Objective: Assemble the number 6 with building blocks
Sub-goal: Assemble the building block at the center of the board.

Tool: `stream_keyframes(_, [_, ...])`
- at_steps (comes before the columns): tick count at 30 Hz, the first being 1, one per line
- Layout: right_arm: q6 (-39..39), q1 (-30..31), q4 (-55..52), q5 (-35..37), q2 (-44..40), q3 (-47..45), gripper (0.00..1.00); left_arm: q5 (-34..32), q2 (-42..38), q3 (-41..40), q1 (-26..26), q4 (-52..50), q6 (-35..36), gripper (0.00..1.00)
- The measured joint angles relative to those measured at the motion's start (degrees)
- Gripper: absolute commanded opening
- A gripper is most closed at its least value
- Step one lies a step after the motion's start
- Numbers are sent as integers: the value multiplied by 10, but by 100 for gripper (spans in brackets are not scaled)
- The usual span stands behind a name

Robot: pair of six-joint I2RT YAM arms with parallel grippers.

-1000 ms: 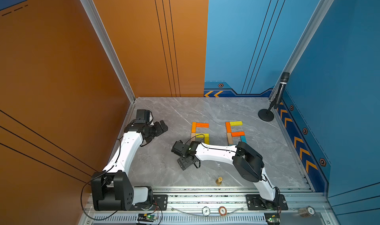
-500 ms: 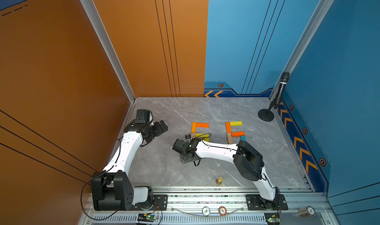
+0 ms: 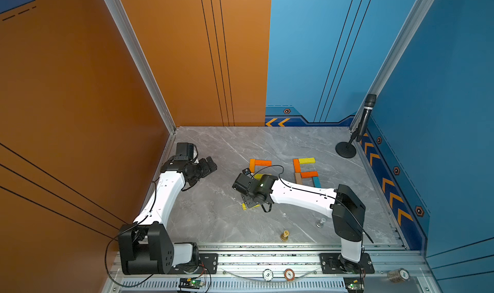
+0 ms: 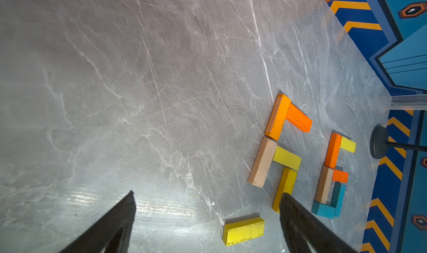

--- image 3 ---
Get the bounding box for light orange block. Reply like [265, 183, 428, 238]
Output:
[249, 159, 255, 173]

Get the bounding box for beige block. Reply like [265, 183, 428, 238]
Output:
[295, 173, 303, 185]

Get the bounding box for teal block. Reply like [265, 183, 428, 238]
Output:
[312, 177, 322, 188]

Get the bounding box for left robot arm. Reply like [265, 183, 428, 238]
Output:
[117, 157, 217, 275]

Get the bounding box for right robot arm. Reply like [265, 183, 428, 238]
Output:
[232, 173, 366, 274]

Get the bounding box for brass weight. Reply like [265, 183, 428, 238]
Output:
[280, 230, 289, 242]

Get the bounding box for silver weight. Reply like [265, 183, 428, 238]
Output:
[316, 218, 326, 228]

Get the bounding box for white round token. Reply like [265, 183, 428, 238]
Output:
[262, 269, 274, 281]

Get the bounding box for copper round token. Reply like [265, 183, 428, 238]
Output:
[284, 269, 295, 281]

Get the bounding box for black microphone on stand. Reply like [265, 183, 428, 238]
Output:
[335, 93, 377, 159]

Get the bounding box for left green circuit board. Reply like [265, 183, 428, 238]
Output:
[178, 278, 205, 292]

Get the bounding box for green circuit board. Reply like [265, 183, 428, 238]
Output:
[178, 278, 205, 292]
[343, 278, 365, 293]

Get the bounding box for right green circuit board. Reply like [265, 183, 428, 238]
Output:
[343, 278, 365, 293]

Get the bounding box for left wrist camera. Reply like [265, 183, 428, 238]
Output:
[174, 142, 195, 161]

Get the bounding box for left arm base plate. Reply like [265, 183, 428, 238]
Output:
[168, 252, 218, 275]

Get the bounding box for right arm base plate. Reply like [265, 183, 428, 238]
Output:
[319, 253, 375, 274]

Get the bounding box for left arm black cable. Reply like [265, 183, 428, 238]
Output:
[104, 176, 163, 289]

